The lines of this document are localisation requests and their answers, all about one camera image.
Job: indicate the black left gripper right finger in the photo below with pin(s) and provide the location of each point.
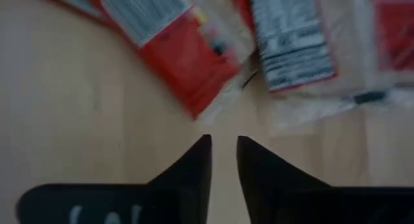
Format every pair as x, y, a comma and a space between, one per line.
275, 191

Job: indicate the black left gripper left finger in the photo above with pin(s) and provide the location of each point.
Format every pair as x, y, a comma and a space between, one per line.
181, 191

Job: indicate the red popcorn bag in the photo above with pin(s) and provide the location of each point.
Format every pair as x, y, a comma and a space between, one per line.
291, 39
191, 62

